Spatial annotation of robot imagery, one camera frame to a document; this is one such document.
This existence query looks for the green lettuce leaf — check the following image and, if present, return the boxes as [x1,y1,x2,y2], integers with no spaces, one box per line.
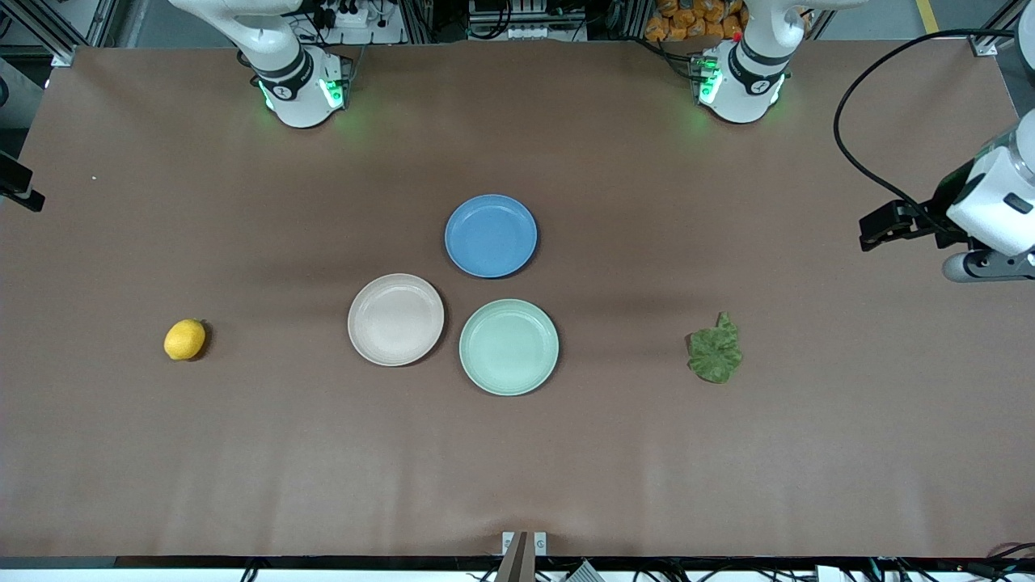
[686,312,744,384]

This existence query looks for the yellow lemon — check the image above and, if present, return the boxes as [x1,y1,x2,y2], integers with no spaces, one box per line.
[163,318,207,361]

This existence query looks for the orange plastic fruit pile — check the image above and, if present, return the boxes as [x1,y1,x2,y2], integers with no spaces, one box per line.
[644,0,749,43]

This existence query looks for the white power strip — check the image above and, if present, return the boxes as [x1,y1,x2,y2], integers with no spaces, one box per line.
[311,0,405,45]

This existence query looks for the green round plate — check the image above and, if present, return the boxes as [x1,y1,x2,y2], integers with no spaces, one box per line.
[458,299,560,397]

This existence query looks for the blue round plate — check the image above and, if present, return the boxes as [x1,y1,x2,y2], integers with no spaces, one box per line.
[444,194,539,280]

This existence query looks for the beige round plate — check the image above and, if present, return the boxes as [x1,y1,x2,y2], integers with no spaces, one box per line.
[348,273,446,367]

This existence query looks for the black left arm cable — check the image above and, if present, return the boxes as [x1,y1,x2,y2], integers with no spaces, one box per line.
[834,29,1021,237]

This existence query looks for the small metal bracket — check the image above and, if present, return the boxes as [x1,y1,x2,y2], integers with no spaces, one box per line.
[501,531,548,559]

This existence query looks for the brown mounting post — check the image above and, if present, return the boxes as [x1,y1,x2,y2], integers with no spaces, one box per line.
[495,531,536,582]

